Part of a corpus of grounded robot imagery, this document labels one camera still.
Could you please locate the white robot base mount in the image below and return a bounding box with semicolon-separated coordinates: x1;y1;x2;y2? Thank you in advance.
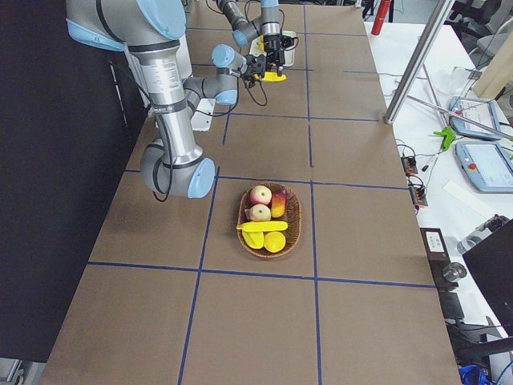
191;99;216;132

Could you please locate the green handled reacher grabber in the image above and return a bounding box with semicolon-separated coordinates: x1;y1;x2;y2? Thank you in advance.
408;95;512;142

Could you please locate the dark red mango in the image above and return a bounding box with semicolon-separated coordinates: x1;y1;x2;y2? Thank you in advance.
271;188;288;218

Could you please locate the blue teach pendant far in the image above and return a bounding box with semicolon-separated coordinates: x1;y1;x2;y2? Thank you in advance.
449;96;501;140

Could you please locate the blue teach pendant near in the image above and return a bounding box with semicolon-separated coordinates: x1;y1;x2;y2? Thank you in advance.
454;141;512;193

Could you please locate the red cylinder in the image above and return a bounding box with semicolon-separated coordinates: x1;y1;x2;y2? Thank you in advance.
371;0;392;35

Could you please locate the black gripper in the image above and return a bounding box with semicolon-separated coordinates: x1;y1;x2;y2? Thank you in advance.
240;55;266;87
263;34;285;76

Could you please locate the yellow banana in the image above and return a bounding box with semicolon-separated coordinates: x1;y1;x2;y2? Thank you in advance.
256;35;265;52
264;231;286;253
242;231;265;249
236;221;289;233
261;71;287;83

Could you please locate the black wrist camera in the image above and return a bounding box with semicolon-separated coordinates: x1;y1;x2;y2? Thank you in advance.
280;34;299;51

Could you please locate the pink white peach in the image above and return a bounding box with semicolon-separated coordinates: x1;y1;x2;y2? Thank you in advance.
249;184;273;205

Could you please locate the blue teach pendant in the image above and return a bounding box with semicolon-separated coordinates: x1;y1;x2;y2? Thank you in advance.
454;141;512;193
449;96;501;140

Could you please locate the brown wicker basket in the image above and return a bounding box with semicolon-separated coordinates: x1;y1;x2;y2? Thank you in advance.
236;182;301;259

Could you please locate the white bear tray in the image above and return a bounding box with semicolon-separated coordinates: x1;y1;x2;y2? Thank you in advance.
249;30;299;67

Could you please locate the silver aluminium frame post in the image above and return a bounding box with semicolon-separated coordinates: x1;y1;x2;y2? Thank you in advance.
384;0;455;124

